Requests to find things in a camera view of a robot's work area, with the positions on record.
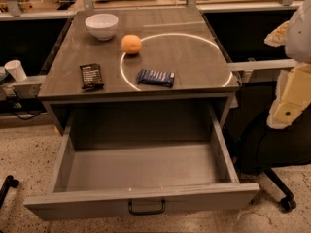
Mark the white ceramic bowl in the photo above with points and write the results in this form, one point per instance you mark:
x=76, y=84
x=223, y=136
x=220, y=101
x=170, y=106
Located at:
x=102, y=26

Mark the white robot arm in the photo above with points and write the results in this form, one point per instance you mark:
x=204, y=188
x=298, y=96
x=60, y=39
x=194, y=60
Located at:
x=298, y=44

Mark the blue rxbar blueberry bar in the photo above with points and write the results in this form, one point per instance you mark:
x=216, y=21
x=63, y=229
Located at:
x=154, y=77

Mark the black power strip with cable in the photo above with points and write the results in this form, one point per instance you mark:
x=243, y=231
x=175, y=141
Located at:
x=22, y=108

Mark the orange fruit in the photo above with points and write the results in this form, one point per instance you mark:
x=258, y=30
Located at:
x=131, y=44

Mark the black snack bar wrapper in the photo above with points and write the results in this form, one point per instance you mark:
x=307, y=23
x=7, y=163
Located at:
x=91, y=76

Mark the grey cabinet with drawer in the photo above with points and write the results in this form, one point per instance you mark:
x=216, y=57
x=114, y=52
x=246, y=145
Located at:
x=175, y=40

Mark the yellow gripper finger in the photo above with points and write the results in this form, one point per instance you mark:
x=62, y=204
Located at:
x=293, y=96
x=278, y=36

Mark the black drawer handle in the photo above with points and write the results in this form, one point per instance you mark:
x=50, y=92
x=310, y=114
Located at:
x=144, y=208

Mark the white paper cup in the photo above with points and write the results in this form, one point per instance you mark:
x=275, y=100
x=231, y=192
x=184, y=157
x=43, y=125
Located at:
x=15, y=68

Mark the black office chair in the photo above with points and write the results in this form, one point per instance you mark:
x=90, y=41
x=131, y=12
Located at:
x=262, y=148

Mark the black object on floor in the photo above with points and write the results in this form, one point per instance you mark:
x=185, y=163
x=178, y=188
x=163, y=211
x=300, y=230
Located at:
x=9, y=182

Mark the open grey top drawer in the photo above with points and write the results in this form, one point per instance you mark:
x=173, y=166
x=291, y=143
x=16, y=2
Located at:
x=111, y=153

